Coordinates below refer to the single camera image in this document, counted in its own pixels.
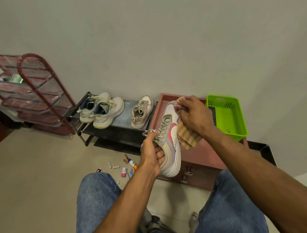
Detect green plastic basket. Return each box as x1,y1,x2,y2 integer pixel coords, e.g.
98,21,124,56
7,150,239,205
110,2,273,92
206,95,248,142

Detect black shoe rack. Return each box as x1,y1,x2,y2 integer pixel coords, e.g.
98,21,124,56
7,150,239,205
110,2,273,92
63,92,158,154

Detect person's left hand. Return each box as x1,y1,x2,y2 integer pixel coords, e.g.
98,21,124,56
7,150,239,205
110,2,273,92
140,131,165,178

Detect black stool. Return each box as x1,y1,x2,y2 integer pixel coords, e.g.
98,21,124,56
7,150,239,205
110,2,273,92
146,215,177,233

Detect striped yellow cleaning cloth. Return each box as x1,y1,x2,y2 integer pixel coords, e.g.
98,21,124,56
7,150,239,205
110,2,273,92
174,96,202,150

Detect person's grey slipper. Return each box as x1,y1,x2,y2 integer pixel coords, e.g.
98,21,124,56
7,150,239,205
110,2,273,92
141,208,153,227
188,212,200,233

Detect red metal rack plastic-wrapped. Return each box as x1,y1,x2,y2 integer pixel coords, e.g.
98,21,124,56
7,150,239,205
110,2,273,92
0,53,77,136

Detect grey-blue sneaker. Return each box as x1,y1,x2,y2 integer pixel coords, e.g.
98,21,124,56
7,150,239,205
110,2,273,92
91,96,125,130
76,92,111,123

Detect white pink sneaker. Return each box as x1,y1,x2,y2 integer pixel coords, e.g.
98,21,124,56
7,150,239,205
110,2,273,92
131,96,154,130
141,100,182,178

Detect green white packet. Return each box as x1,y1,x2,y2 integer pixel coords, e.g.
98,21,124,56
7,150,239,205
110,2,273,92
2,74,24,84

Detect black remote control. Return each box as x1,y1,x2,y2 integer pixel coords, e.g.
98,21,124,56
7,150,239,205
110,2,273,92
209,106,217,127

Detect person's right leg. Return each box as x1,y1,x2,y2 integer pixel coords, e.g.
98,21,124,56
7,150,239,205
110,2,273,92
195,169,269,233

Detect person's left forearm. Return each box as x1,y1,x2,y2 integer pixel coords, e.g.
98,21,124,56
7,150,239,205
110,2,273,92
95,165,161,233

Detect red-brown drawer cabinet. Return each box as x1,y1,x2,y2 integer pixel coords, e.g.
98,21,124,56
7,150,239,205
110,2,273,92
150,93,249,191

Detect black baseboard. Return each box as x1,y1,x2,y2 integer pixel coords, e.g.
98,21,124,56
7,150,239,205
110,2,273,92
247,140,278,166

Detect person's right forearm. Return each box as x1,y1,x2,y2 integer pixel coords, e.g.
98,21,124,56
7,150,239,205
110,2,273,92
206,131,307,233

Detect person's right hand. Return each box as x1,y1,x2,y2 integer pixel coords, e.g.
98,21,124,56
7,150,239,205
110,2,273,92
176,95,217,141

